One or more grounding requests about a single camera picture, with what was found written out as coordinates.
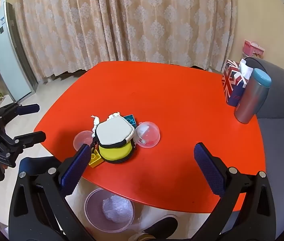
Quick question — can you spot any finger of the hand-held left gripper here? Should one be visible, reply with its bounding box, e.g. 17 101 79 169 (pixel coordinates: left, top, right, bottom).
5 131 46 154
0 102 40 125

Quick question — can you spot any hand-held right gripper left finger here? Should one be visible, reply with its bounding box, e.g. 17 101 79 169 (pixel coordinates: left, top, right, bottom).
9 144 95 241

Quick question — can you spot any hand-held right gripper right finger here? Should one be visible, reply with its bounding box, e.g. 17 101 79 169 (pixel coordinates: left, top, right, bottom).
191 143 276 241

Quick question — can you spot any yellow toy brick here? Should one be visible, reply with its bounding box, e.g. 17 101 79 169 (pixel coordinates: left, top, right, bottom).
88 148 105 168

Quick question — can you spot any clear pink trash bin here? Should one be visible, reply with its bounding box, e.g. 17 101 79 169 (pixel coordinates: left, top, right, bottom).
84 188 135 233

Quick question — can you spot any yellow and white round pouch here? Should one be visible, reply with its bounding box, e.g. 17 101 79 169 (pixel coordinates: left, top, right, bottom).
90 117 136 164

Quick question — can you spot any dark blue chair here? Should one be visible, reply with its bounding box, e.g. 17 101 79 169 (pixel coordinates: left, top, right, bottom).
19 156 63 179

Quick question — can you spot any white standing air conditioner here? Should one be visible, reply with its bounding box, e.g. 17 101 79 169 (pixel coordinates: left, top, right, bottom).
0 0 39 101

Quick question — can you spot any crumpled clear plastic bag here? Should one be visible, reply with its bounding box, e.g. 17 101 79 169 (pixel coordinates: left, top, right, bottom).
102 197 130 223

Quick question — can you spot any person's leg and foot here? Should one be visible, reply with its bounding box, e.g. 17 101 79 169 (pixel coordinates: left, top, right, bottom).
128 214 179 241

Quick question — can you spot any teal square box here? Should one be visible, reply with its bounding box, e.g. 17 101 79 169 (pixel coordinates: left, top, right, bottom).
124 114 137 127

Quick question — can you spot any grey sofa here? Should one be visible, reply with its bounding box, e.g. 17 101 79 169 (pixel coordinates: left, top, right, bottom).
222 56 284 241

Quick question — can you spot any silver tumbler with teal lid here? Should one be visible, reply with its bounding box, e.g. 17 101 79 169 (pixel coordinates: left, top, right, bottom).
234 68 272 124

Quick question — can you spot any flag pattern tissue box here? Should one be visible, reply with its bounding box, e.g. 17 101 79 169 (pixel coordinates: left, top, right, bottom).
221 59 248 106

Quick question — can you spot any white tissue sheet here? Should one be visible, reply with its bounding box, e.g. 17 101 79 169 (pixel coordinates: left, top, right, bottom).
238 58 254 87

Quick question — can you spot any pink storage box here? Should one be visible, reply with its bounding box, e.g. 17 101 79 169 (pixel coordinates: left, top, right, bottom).
242 40 265 61

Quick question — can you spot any beige patterned curtain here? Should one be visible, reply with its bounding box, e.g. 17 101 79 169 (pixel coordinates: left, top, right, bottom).
14 0 239 81

